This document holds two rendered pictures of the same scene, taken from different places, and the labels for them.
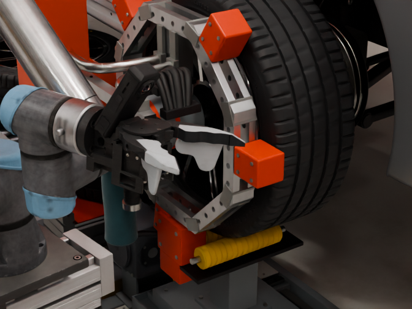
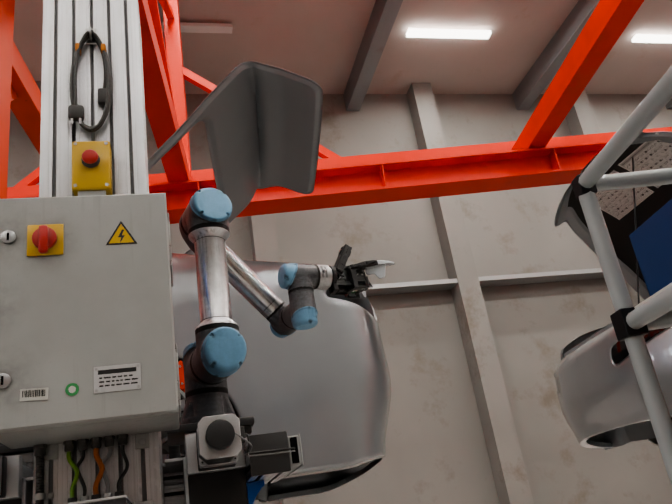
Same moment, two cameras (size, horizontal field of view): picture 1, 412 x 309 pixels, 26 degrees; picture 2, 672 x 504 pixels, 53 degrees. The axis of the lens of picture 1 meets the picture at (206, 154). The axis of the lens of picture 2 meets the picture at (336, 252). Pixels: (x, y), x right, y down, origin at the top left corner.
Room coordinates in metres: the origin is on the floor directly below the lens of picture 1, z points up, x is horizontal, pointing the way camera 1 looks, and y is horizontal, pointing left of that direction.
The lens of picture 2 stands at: (0.26, 1.85, 0.52)
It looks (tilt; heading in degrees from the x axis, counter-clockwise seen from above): 22 degrees up; 296
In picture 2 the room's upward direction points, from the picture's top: 9 degrees counter-clockwise
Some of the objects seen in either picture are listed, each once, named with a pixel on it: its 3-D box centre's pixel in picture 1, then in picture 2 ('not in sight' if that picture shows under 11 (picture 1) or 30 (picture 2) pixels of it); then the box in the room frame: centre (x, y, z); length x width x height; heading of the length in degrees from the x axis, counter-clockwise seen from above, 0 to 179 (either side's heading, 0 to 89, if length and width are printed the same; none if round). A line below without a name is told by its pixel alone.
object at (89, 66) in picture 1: (113, 45); not in sight; (2.04, 0.22, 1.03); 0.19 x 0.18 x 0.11; 124
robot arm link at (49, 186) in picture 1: (56, 173); (301, 310); (1.19, 0.22, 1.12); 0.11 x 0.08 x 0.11; 145
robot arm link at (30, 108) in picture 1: (41, 117); (298, 277); (1.18, 0.24, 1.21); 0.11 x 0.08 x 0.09; 55
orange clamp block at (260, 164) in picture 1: (258, 164); not in sight; (1.76, -0.12, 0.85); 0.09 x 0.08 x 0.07; 34
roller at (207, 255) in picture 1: (238, 244); not in sight; (1.98, -0.09, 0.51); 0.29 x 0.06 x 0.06; 124
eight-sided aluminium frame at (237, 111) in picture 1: (179, 117); not in sight; (2.02, 0.06, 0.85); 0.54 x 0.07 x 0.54; 34
